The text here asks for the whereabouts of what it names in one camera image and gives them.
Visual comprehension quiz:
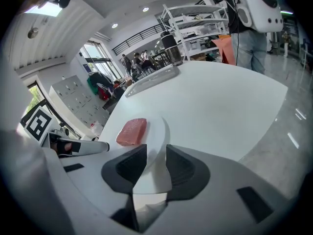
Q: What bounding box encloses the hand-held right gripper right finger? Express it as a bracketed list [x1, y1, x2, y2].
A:
[165, 144, 211, 202]

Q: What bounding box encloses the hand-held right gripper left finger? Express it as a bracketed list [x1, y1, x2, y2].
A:
[101, 144, 148, 194]

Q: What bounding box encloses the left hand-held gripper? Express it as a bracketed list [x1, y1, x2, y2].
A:
[20, 105, 110, 157]

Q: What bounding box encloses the pink piece of meat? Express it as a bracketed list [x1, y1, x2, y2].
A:
[115, 117, 148, 147]

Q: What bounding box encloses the white round plate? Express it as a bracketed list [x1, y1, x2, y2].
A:
[132, 117, 172, 195]

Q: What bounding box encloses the person's left hand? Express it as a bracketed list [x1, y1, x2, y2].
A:
[49, 133, 81, 156]

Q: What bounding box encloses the white plastic bag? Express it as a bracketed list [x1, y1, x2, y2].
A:
[89, 120, 104, 138]

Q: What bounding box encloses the white locker cabinet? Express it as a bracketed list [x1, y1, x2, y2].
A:
[49, 74, 111, 132]

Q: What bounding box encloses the pile of colourful clothes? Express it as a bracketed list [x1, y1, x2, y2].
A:
[87, 71, 126, 101]

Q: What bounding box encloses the clear rectangular tray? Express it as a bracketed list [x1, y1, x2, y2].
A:
[125, 66, 181, 98]

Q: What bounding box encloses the group of seated people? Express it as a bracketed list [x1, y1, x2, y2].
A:
[120, 49, 157, 78]

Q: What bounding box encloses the black balcony railing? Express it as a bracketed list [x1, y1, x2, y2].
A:
[112, 23, 170, 56]

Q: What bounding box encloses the black water bottle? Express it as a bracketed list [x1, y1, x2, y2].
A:
[160, 31, 184, 67]

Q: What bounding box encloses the orange cloth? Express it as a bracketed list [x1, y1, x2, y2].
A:
[211, 36, 237, 66]

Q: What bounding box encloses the white metal shelf rack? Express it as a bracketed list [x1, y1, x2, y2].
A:
[158, 3, 230, 61]

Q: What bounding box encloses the white backpack device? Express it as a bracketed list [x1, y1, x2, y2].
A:
[228, 0, 284, 33]

